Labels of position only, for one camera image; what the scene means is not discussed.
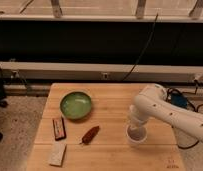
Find white ceramic cup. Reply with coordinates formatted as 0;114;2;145
126;125;147;146

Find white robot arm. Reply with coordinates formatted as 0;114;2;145
128;84;203;143

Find green ceramic bowl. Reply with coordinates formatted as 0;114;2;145
60;91;92;120

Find brown chocolate bar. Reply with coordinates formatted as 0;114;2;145
52;117;66;141

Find blue box on floor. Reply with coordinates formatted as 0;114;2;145
171;94;187;108

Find white rectangular sponge block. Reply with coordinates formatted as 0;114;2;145
48;142;67;166

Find black hanging cable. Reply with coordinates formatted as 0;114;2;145
121;13;160;83

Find black floor cables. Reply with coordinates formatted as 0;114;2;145
165;87;203;150

